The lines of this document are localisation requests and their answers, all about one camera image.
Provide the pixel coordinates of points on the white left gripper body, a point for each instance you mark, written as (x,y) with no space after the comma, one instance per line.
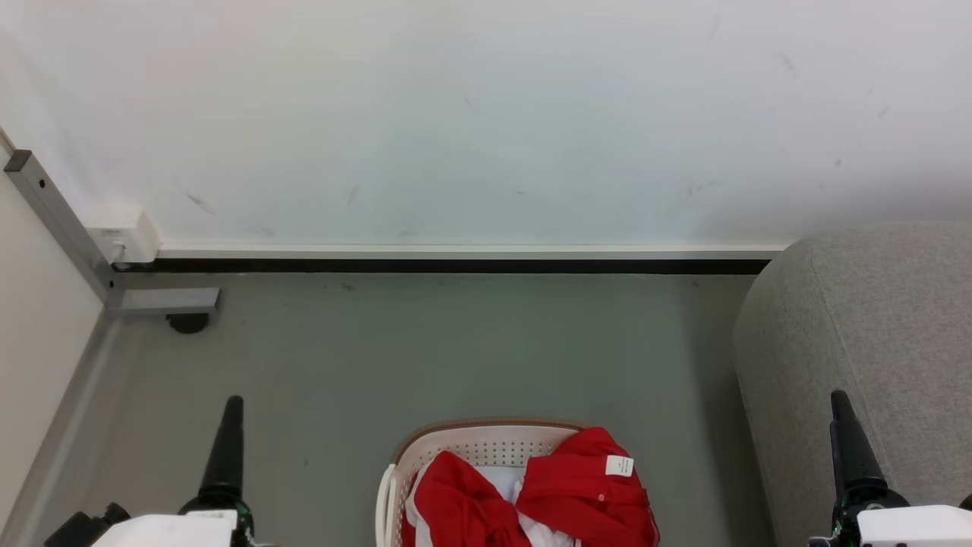
(175,532)

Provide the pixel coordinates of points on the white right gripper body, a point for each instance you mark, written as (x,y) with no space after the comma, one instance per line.
(911,528)

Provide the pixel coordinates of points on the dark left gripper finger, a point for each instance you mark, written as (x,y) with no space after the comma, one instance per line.
(214,463)
(234,463)

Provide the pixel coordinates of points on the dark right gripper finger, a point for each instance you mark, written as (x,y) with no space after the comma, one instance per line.
(841,456)
(864,467)

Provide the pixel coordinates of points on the plain red garment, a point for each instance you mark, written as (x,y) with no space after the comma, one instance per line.
(463,501)

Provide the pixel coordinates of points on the red garment with white label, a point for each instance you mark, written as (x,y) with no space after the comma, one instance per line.
(577,494)

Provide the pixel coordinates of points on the white perforated laundry basket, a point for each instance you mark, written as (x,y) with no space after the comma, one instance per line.
(486,444)

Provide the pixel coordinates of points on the grey fabric sofa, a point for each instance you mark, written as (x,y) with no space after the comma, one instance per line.
(873,319)

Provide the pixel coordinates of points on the black caster wheel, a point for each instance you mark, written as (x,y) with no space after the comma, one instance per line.
(187,324)

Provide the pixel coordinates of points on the black baseboard strip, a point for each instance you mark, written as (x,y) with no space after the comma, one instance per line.
(456,267)

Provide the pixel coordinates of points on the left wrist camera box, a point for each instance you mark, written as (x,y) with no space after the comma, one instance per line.
(83,528)

